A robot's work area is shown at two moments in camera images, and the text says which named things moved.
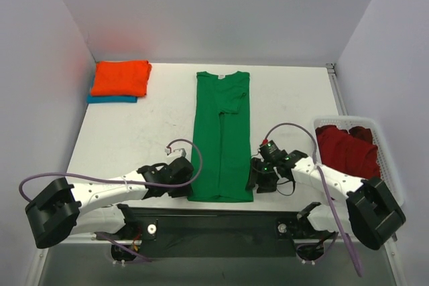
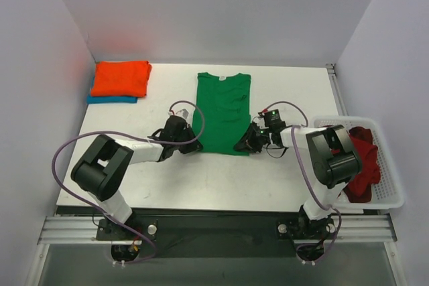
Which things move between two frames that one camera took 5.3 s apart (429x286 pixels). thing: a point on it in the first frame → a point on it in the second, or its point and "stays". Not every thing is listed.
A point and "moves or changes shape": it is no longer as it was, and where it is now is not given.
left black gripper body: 183,182 → 187,139
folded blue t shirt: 101,99 stays
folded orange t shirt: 123,78 stays
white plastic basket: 387,171 stays
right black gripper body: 260,176 → 253,137
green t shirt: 222,134 moves or changes shape
